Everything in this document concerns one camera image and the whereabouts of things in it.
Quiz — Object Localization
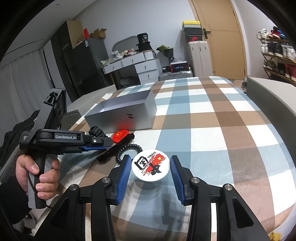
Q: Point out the white desk with drawers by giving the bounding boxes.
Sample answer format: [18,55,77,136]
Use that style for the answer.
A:
[102,50,162,85]

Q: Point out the silver open cardboard box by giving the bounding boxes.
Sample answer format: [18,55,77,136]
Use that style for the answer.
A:
[85,90,157,133]

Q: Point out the beige upright suitcase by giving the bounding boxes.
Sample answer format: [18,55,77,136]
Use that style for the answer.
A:
[187,41,213,77]

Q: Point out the wooden door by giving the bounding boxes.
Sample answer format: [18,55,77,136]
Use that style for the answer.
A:
[189,0,247,80]

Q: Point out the white curtain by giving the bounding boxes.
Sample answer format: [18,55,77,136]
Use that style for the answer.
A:
[0,49,53,143]

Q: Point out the black long hair clip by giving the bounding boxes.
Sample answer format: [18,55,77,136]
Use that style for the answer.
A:
[96,133,134,164]

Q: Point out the grey bed headboard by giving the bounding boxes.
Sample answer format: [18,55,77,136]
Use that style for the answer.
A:
[246,76,296,144]

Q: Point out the wooden shoe rack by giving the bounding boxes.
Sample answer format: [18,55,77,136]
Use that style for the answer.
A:
[256,26,295,86]

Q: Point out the red round badge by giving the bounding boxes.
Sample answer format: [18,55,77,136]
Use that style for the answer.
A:
[111,130,130,143]

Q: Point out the plaid bed blanket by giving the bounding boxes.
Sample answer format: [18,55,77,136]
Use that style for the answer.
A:
[53,76,296,241]

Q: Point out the grey bedside cabinet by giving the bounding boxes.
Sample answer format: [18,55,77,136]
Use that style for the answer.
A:
[61,85,116,131]

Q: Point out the person's left hand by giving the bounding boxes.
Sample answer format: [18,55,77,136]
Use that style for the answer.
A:
[16,153,61,201]

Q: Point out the black red box on suitcase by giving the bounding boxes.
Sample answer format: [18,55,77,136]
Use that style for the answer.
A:
[170,61,189,73]

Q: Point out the black spiral hair tie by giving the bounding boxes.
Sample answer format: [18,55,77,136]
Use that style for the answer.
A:
[115,143,144,165]

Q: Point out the stacked shoe boxes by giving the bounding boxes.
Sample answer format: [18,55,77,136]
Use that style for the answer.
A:
[182,21,203,43]

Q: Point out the white round flag badge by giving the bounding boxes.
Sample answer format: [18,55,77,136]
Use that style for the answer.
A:
[132,150,170,182]

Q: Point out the silver suitcase lying flat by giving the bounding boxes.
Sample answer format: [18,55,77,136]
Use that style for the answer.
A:
[158,70,193,81]

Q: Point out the black claw hair clip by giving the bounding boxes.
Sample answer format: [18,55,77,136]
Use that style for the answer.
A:
[88,126,107,138]

